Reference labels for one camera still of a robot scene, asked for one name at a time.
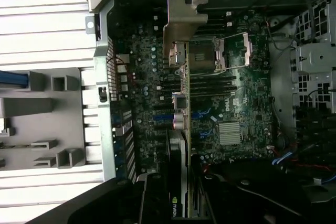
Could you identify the metal socket cover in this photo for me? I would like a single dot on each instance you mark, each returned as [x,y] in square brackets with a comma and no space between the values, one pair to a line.
[248,51]

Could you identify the black open PC case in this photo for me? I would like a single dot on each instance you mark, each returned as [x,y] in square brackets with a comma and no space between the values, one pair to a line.
[102,103]

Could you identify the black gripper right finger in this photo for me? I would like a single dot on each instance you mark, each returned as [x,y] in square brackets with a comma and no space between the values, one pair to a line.
[249,203]

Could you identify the CPU socket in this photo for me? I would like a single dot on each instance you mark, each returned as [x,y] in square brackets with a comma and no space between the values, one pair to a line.
[202,56]

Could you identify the silver metal disk bay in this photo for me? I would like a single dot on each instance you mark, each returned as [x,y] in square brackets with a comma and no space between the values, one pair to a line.
[315,56]

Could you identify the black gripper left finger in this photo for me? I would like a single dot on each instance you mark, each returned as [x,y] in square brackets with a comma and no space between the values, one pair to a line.
[105,203]

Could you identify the grey parts rack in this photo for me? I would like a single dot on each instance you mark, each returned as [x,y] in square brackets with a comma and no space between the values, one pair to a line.
[39,129]

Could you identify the blue disk caddy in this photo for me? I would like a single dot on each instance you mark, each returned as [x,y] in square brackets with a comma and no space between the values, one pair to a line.
[13,79]

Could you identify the green motherboard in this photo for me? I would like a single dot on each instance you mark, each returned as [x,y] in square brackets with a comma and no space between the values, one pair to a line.
[249,108]

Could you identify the silver chipset heatsink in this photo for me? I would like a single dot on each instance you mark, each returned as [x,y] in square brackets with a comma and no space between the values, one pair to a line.
[229,133]

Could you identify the blue expansion slot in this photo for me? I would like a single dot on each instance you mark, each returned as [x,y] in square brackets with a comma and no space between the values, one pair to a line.
[160,119]

